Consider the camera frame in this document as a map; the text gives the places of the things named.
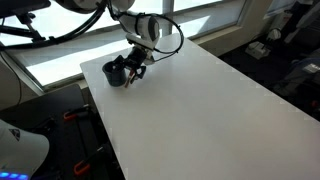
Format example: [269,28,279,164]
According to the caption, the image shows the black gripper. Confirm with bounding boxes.
[112,46,155,83]

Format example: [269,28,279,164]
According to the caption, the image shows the red and white marker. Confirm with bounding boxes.
[124,69,134,88]

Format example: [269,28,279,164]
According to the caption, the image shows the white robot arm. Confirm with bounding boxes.
[55,0,160,87]

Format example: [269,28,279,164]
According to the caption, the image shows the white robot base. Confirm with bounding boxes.
[0,120,50,180]

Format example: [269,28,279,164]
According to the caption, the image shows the dark blue cup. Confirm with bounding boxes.
[102,61,126,87]

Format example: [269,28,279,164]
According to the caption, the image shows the black mounting table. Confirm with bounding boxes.
[0,85,125,180]

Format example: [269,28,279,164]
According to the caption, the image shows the white device on floor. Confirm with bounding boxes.
[245,41,270,59]

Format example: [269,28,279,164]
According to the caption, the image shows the upper orange-handled clamp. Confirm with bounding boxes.
[63,104,91,121]

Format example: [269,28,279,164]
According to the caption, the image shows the orange-handled clamp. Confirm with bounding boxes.
[63,104,91,121]
[73,147,106,177]

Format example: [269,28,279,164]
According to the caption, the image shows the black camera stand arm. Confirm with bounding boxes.
[0,12,45,42]

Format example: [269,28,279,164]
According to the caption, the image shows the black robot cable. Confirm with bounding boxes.
[0,0,185,64]

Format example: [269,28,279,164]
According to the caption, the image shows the lower orange-handled clamp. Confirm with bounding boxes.
[73,147,106,177]

